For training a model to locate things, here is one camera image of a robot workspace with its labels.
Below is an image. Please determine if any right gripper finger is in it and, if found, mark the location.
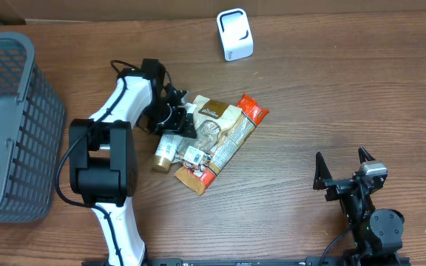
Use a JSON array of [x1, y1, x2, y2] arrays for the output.
[[358, 146, 375, 163], [313, 152, 332, 190]]

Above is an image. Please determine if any white tube gold cap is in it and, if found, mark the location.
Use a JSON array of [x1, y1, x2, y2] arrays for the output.
[[151, 102, 197, 173]]

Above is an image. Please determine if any beige brown snack pouch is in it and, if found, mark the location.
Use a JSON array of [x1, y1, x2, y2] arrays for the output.
[[176, 95, 242, 177]]

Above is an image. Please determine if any orange spaghetti package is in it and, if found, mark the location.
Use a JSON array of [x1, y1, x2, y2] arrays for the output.
[[175, 94, 269, 195]]

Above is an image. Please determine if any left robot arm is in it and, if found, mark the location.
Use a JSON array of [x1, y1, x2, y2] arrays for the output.
[[61, 58, 197, 265]]

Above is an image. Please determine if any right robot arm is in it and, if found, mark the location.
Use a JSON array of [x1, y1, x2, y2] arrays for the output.
[[306, 146, 410, 265]]

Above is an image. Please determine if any white barcode scanner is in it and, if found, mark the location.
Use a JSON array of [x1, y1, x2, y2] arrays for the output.
[[216, 8, 254, 61]]

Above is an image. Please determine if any grey plastic basket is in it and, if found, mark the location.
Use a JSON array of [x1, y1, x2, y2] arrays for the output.
[[0, 32, 67, 223]]

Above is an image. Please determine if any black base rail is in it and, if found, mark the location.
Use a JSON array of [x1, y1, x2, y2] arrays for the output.
[[81, 256, 412, 266]]

